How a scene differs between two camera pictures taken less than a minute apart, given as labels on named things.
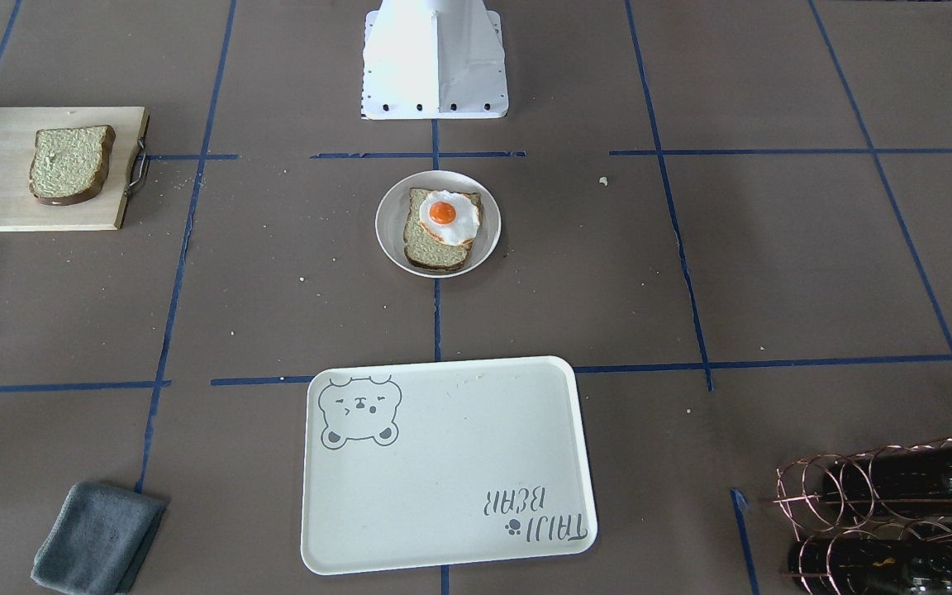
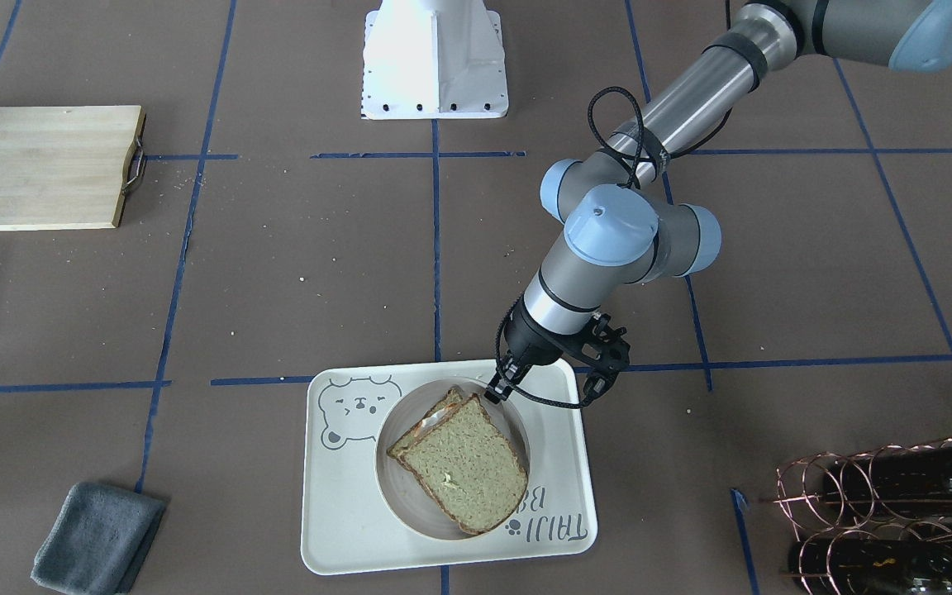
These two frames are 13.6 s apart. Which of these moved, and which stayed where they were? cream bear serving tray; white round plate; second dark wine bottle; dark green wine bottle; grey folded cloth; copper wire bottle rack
Moved: white round plate
Stayed: cream bear serving tray; second dark wine bottle; copper wire bottle rack; dark green wine bottle; grey folded cloth
